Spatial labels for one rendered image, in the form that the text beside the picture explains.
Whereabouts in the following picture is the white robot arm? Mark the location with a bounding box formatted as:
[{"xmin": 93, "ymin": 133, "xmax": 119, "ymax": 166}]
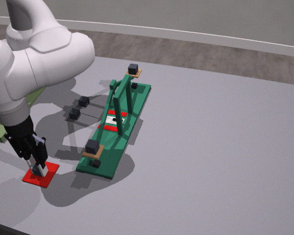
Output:
[{"xmin": 0, "ymin": 0, "xmax": 95, "ymax": 126}]

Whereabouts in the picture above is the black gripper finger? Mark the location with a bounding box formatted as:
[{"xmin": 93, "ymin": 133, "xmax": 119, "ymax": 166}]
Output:
[
  {"xmin": 4, "ymin": 132, "xmax": 36, "ymax": 174},
  {"xmin": 22, "ymin": 134, "xmax": 48, "ymax": 177}
]

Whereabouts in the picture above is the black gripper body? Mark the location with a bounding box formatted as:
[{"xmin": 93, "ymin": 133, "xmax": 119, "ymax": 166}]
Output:
[{"xmin": 4, "ymin": 115, "xmax": 37, "ymax": 145}]

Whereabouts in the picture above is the red flat square plate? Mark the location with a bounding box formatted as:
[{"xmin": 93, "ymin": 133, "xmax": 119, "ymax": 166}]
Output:
[{"xmin": 22, "ymin": 162, "xmax": 59, "ymax": 188}]

